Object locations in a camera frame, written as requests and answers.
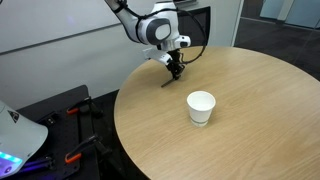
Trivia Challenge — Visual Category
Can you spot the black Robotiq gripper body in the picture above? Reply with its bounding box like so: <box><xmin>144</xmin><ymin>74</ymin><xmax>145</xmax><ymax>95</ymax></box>
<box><xmin>166</xmin><ymin>49</ymin><xmax>185</xmax><ymax>65</ymax></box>

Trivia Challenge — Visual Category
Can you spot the black marker pen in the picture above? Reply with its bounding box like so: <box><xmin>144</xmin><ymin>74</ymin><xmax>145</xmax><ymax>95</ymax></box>
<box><xmin>160</xmin><ymin>75</ymin><xmax>179</xmax><ymax>89</ymax></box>

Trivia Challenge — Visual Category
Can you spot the white paper cup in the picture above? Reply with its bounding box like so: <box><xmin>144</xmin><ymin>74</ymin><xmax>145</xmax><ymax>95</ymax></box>
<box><xmin>186</xmin><ymin>90</ymin><xmax>217</xmax><ymax>128</ymax></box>

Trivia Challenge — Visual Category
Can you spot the black mesh office chair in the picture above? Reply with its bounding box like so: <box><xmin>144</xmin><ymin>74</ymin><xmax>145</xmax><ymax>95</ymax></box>
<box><xmin>173</xmin><ymin>6</ymin><xmax>212</xmax><ymax>48</ymax></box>

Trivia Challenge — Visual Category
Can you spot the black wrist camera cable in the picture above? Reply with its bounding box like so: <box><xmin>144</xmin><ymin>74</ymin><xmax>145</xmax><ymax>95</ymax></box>
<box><xmin>111</xmin><ymin>0</ymin><xmax>208</xmax><ymax>66</ymax></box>

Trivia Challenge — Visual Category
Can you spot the black clamp with orange handle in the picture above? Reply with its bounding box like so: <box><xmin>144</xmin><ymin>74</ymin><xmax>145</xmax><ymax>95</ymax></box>
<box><xmin>64</xmin><ymin>134</ymin><xmax>114</xmax><ymax>165</ymax></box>
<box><xmin>65</xmin><ymin>96</ymin><xmax>104</xmax><ymax>119</ymax></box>

